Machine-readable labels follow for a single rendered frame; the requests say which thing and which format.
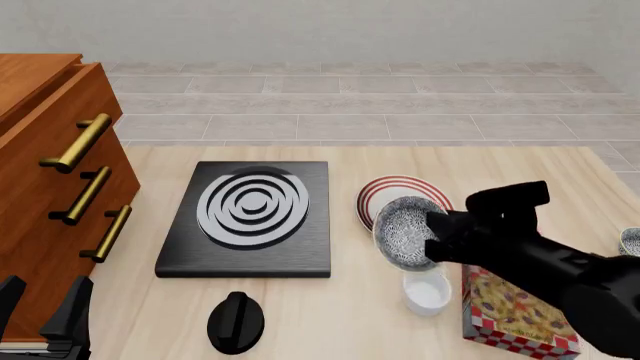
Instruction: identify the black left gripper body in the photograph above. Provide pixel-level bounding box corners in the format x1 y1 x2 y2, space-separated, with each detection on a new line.
0 328 94 360

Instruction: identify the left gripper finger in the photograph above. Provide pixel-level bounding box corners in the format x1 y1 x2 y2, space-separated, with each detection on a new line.
38 274 95 343
0 274 28 331

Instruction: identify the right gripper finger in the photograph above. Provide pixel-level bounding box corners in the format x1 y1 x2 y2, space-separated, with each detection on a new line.
423 238 454 264
423 209 452 242

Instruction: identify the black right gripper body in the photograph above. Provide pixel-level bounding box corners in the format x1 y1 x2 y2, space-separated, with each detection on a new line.
446 207 511 268

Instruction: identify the black patterned bowl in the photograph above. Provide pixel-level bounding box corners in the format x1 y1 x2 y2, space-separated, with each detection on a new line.
371 195 450 273
618 226 640 258

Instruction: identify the white ramekin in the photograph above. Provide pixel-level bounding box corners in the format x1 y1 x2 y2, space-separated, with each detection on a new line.
402 269 453 318

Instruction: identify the white plate with red rings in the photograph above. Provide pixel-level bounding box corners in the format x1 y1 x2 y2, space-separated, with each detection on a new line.
355 174 456 234

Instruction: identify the flat black stove plate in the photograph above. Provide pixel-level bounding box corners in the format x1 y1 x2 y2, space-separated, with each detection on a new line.
154 160 333 280

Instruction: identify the printed food box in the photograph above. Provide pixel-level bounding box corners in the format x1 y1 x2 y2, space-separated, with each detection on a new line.
460 263 583 356

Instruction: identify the round black stove knob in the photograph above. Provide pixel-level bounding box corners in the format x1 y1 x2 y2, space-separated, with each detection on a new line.
206 291 266 357

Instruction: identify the wooden cabinet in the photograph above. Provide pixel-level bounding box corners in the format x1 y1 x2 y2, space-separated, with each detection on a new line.
0 53 142 343

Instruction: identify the wooden drawer with brass handle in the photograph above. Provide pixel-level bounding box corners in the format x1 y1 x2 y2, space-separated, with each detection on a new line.
0 149 142 342
0 110 134 249
0 62 125 152

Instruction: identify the brass drawer handle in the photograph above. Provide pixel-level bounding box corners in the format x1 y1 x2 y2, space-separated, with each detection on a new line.
38 112 114 175
78 204 134 264
47 165 113 227

